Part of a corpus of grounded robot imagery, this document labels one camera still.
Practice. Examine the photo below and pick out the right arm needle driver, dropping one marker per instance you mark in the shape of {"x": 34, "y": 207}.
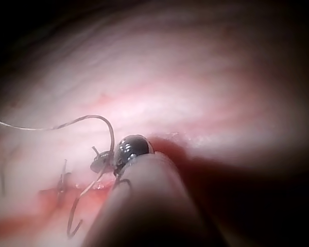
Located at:
{"x": 134, "y": 148}

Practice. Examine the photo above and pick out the right arm needle driver jaw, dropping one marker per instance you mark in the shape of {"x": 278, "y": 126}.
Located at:
{"x": 104, "y": 156}
{"x": 96, "y": 167}

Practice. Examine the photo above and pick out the curved steel needle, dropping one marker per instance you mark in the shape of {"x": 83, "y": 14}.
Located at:
{"x": 112, "y": 136}

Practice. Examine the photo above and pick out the black thread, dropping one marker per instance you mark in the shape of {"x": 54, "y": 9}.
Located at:
{"x": 20, "y": 127}

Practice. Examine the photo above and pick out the dark right arm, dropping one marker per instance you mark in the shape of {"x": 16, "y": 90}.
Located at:
{"x": 149, "y": 205}

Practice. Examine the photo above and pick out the black stitching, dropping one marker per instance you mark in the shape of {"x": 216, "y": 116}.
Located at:
{"x": 61, "y": 180}

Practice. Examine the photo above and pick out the tissue pad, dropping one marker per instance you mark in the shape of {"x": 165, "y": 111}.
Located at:
{"x": 175, "y": 87}

